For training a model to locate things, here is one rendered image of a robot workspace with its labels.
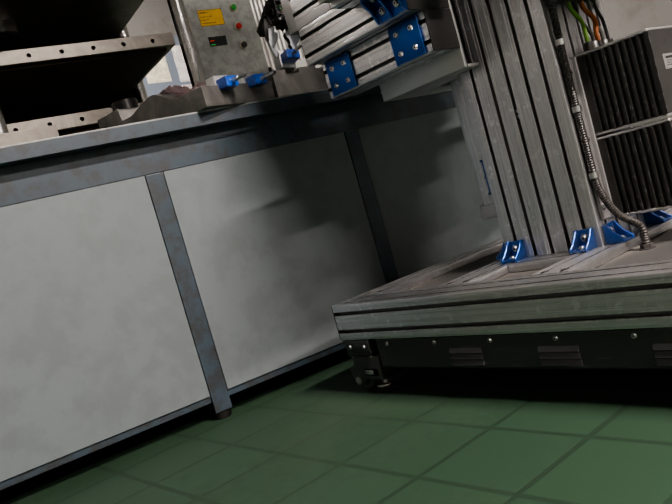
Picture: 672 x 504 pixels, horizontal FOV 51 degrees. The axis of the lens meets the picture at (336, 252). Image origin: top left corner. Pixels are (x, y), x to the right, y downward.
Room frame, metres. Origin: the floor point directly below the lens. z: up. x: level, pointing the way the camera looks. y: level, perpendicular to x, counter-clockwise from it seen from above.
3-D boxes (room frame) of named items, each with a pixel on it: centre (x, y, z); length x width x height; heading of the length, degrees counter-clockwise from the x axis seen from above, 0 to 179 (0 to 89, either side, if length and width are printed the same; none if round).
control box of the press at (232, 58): (3.09, 0.23, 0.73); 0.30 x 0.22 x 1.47; 121
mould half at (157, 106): (2.12, 0.32, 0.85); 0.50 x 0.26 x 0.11; 48
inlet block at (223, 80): (1.90, 0.15, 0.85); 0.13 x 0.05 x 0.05; 48
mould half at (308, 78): (2.38, 0.06, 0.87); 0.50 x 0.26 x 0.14; 31
